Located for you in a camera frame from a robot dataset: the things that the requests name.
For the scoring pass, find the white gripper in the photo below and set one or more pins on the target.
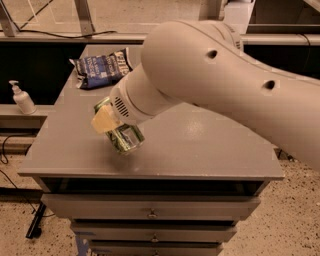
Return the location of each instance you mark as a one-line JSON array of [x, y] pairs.
[[120, 104]]

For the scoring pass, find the green soda can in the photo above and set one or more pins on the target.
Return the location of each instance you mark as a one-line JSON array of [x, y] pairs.
[[126, 138]]

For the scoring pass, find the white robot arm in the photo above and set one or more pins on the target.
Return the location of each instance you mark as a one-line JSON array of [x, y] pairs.
[[203, 63]]

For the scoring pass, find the blue chip bag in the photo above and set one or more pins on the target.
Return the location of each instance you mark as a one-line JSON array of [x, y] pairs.
[[99, 71]]

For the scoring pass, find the white pump dispenser bottle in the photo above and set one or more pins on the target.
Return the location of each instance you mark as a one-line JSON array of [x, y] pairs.
[[22, 98]]

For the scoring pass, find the grey drawer cabinet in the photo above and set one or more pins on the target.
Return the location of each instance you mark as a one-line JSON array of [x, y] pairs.
[[181, 193]]

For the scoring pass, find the black floor stand foot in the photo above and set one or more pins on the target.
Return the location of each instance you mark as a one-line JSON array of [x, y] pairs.
[[34, 230]]

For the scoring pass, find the grey metal frame rail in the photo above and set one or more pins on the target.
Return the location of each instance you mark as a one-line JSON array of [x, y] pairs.
[[260, 22]]

